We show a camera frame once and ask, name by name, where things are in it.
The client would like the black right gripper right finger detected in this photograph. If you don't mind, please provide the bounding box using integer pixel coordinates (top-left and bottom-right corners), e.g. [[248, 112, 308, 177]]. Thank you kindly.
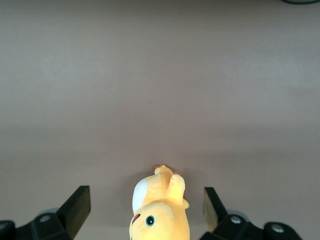
[[201, 187, 302, 240]]

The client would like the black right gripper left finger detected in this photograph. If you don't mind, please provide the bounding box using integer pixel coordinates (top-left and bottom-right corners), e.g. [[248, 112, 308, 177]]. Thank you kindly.
[[0, 185, 91, 240]]

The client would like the yellow plush toy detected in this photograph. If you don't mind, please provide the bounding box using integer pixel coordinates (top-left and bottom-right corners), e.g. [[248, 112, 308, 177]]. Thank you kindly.
[[129, 164, 191, 240]]

